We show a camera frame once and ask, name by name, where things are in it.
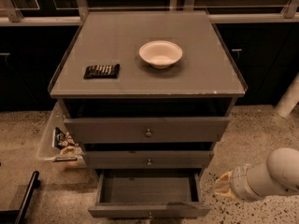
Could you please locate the grey drawer cabinet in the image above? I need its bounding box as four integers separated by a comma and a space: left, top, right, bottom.
48, 10, 249, 173

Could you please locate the clear plastic storage bin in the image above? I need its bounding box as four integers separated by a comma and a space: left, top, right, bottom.
36, 103, 85, 169

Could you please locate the black snack packet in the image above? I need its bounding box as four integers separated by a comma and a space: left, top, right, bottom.
83, 63, 120, 79

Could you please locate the grey drawer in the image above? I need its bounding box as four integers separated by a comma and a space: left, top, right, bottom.
82, 142, 214, 169
64, 117, 230, 144
89, 169, 210, 218

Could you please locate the grey middle drawer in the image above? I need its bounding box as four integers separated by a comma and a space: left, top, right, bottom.
82, 142, 214, 169

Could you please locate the white cylindrical post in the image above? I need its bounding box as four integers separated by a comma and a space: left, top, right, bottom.
275, 73, 299, 118

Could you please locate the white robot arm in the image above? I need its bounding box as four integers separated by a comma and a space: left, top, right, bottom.
215, 147, 299, 203

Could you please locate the metal frame rail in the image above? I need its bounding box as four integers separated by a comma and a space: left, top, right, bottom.
0, 0, 299, 26

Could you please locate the white paper bowl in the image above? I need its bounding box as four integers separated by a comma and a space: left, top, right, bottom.
138, 40, 183, 69

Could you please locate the grey bottom drawer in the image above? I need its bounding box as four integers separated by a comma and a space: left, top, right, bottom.
89, 169, 210, 218

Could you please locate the snack bag in bin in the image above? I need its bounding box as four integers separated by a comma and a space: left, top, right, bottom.
52, 127, 79, 155

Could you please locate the black bar stand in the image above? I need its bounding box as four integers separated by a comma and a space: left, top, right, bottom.
0, 171, 40, 224

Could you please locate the grey top drawer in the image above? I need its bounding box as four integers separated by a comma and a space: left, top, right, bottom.
64, 117, 230, 144

